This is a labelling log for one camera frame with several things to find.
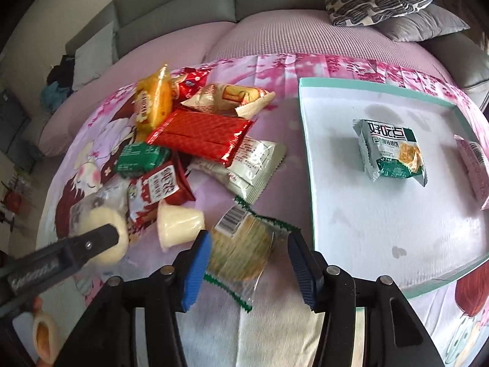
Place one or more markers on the cream orange snack packet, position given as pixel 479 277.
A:
pixel 229 97

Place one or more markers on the white jelly cup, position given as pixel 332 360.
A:
pixel 177 225

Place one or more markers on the pink snack packet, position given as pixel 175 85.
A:
pixel 475 172

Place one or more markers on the clear round cookie packet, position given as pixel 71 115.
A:
pixel 244 248

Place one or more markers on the cartoon printed blanket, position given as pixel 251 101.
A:
pixel 290 149

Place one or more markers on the clear round bun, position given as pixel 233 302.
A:
pixel 103 218

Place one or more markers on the dark grey cabinet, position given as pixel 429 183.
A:
pixel 13 122

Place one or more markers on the person's left hand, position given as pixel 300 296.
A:
pixel 44 336

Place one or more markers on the green white biscuit packet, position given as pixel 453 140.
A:
pixel 389 149

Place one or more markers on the small green snack packet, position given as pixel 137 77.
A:
pixel 139 158

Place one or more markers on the small red snack packet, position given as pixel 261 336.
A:
pixel 189 84

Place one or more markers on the teal rimmed white box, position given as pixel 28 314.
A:
pixel 363 221

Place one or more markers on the white green snack packet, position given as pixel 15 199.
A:
pixel 248 164

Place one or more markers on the red plastic stool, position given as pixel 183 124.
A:
pixel 13 200

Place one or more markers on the yellow snack packet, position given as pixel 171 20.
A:
pixel 154 103

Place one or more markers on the dark clothes pile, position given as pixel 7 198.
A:
pixel 61 80

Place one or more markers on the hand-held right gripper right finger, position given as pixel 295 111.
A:
pixel 302 271

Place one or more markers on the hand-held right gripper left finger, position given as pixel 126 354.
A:
pixel 196 271

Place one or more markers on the long red wafer packet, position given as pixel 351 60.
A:
pixel 202 133

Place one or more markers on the plain grey pillow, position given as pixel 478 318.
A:
pixel 424 25

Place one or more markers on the red white snack packet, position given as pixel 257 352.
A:
pixel 160 191

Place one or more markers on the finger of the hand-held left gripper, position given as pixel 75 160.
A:
pixel 95 242

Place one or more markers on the light grey cushion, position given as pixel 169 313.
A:
pixel 93 59

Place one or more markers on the pink grey sofa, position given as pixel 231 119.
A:
pixel 244 38

